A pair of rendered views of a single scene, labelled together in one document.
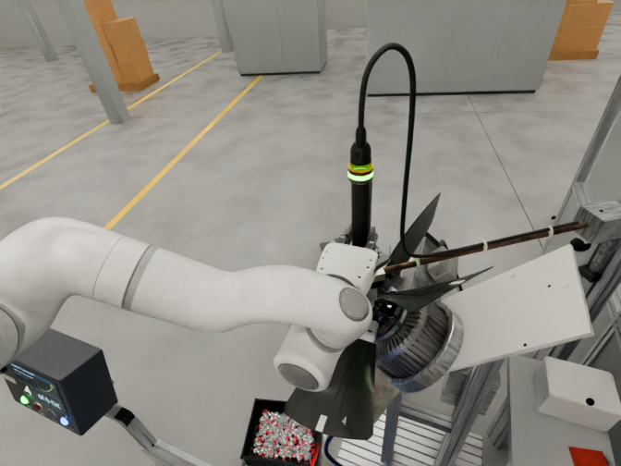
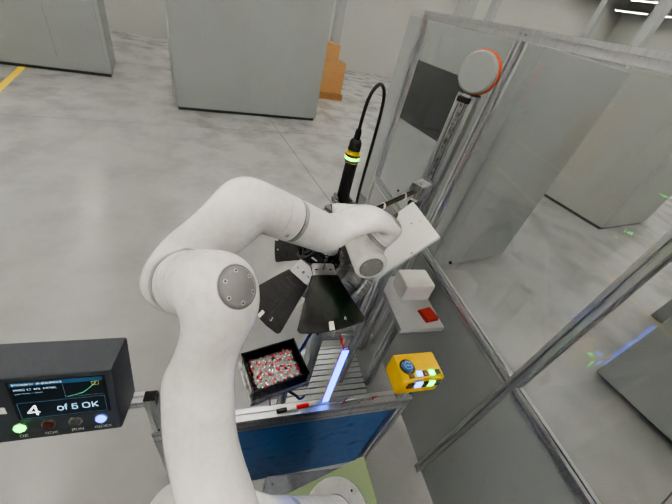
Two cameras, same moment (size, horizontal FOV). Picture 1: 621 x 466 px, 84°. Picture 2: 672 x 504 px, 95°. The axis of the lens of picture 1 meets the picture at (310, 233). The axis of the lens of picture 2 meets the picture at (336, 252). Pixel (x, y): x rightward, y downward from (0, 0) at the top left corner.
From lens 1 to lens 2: 54 cm
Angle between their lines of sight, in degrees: 37
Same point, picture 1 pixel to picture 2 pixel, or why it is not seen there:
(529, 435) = (401, 312)
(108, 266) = (295, 207)
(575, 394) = (416, 283)
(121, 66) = not seen: outside the picture
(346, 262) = not seen: hidden behind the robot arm
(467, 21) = (261, 55)
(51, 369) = (87, 366)
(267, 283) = (364, 212)
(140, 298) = (310, 227)
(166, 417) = (71, 456)
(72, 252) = (277, 198)
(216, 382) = not seen: hidden behind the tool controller
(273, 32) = (34, 16)
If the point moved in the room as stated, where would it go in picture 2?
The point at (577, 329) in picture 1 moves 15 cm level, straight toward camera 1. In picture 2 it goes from (433, 237) to (433, 259)
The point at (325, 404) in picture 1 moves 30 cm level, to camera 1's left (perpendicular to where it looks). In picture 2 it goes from (328, 315) to (244, 357)
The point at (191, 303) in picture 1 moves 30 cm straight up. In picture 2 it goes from (331, 229) to (372, 64)
